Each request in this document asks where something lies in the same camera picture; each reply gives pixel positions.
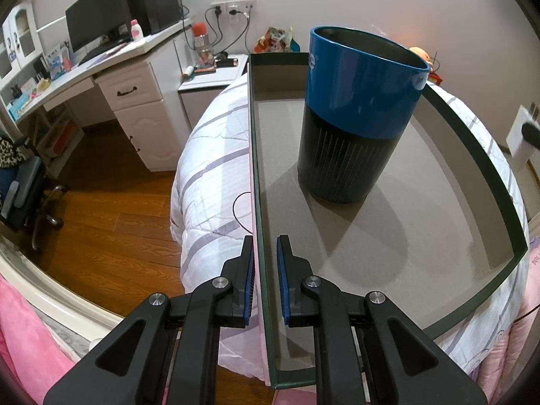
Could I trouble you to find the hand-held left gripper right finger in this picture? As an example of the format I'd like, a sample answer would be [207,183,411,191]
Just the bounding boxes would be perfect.
[276,235,488,405]

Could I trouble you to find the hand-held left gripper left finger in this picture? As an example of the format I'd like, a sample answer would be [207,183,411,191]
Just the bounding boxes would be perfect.
[43,235,256,405]

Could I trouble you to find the dark green shallow box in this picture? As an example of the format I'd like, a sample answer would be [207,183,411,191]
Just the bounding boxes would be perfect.
[247,53,530,389]

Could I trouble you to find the orange plush toy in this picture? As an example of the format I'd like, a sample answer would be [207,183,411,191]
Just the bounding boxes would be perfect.
[409,46,443,83]

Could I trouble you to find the white striped quilt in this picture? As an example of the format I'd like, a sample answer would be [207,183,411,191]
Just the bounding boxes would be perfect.
[170,72,540,389]

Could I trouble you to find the blue and black cylindrical container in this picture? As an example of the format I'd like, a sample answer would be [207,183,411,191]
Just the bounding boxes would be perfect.
[296,26,432,204]

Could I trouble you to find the white nightstand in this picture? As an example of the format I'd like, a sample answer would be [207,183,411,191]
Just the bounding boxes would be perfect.
[177,54,249,131]

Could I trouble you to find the white desk with drawers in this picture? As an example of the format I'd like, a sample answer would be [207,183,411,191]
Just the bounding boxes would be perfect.
[0,17,197,173]

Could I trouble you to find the pink bed sheet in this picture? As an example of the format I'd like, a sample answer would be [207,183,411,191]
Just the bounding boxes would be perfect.
[477,236,540,393]

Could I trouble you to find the pink fleece blanket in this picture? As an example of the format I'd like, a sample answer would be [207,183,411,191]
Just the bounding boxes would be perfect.
[0,274,81,405]

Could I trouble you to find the orange storage box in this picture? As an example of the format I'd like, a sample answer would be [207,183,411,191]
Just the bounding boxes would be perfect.
[51,120,81,157]

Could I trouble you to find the dark office chair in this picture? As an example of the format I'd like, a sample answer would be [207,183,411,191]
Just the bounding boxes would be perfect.
[0,135,68,254]

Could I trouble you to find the colourful snack bags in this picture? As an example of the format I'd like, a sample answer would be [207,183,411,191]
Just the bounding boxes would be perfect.
[254,26,302,53]

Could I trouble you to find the clear bottle with red cap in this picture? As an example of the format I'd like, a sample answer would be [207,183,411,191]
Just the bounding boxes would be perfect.
[192,23,214,68]

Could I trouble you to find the leopard print cloth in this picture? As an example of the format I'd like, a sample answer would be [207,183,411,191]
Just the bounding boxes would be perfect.
[0,135,22,169]

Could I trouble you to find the black keyboard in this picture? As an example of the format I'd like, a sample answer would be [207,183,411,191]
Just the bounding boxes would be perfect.
[78,42,131,66]

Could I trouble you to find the blue printed box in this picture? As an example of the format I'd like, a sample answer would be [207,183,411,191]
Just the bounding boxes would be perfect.
[48,46,70,79]

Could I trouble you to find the black computer tower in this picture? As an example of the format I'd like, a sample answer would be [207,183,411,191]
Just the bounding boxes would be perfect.
[122,0,182,34]

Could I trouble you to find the black computer monitor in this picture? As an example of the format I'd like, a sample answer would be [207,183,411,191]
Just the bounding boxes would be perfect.
[65,0,133,53]

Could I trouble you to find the white hutch cabinet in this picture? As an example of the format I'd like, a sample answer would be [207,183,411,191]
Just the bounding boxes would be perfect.
[2,2,43,81]

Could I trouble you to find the thin black cable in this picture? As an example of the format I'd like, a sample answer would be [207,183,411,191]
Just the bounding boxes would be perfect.
[232,192,256,237]

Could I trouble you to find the white bed frame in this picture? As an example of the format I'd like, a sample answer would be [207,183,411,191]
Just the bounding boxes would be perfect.
[0,236,123,338]

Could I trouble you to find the black power cable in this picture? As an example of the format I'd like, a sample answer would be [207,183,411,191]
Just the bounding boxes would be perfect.
[205,8,237,57]

